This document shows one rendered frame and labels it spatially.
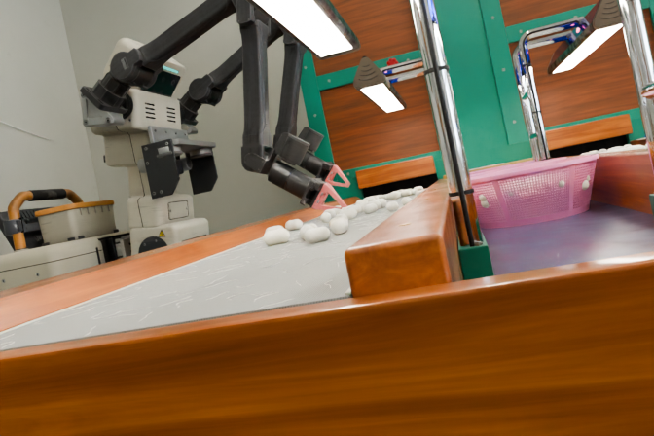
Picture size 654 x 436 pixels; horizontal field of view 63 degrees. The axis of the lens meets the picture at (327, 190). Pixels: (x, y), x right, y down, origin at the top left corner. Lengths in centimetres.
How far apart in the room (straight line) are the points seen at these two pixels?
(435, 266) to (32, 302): 38
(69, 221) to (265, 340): 158
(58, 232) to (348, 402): 164
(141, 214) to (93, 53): 231
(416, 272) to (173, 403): 15
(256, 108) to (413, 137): 93
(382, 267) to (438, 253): 3
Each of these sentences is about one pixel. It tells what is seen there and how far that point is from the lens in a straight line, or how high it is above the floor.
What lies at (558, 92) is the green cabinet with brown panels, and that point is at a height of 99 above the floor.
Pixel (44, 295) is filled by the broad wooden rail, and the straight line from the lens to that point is 57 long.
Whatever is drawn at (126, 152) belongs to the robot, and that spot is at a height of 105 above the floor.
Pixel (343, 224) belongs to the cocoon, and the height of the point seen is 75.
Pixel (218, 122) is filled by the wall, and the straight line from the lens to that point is 337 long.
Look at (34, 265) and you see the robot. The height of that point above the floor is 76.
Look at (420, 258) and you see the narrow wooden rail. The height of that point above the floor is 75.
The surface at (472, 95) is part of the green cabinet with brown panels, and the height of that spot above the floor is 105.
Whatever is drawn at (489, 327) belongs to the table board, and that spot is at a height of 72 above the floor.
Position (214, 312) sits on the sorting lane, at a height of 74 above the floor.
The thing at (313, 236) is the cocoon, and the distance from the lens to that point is 65.
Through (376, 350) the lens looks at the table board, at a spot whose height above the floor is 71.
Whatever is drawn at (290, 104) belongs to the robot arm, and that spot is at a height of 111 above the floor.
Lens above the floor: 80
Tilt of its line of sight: level
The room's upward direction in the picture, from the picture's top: 12 degrees counter-clockwise
